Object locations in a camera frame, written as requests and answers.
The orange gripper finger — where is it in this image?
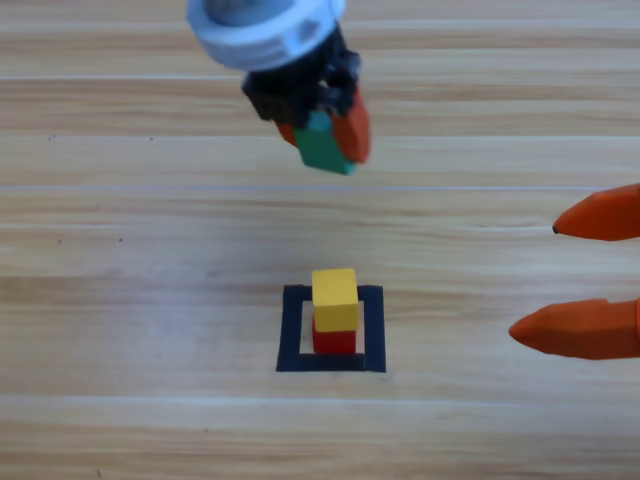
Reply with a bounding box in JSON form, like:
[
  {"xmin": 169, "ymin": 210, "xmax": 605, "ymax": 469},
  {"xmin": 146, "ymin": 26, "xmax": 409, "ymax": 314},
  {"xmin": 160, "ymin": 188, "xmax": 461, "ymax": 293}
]
[
  {"xmin": 552, "ymin": 183, "xmax": 640, "ymax": 243},
  {"xmin": 508, "ymin": 298, "xmax": 640, "ymax": 362}
]

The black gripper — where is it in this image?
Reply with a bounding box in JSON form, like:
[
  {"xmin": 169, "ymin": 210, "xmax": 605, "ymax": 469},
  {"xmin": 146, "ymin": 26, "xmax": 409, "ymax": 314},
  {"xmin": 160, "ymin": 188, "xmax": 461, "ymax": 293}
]
[{"xmin": 241, "ymin": 22, "xmax": 373, "ymax": 166}]

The green wooden block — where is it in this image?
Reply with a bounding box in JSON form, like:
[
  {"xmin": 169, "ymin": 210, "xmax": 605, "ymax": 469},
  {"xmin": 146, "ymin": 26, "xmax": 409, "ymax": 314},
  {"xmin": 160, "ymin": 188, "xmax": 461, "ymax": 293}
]
[{"xmin": 293, "ymin": 109, "xmax": 359, "ymax": 177}]

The yellow wooden block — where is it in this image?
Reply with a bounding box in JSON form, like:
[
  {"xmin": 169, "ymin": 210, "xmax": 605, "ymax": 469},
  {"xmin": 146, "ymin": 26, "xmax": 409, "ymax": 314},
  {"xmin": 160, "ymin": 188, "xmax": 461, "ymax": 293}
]
[{"xmin": 311, "ymin": 268, "xmax": 361, "ymax": 334}]

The red wooden block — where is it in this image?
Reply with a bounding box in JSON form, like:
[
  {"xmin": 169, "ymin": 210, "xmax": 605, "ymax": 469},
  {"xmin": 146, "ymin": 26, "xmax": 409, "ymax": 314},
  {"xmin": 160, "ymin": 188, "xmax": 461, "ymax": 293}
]
[{"xmin": 311, "ymin": 314, "xmax": 359, "ymax": 356}]

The black tape square outline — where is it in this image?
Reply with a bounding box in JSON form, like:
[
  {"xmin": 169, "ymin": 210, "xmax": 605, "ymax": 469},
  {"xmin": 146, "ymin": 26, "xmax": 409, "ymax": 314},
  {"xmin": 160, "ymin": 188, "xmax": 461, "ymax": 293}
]
[{"xmin": 275, "ymin": 284, "xmax": 388, "ymax": 375}]

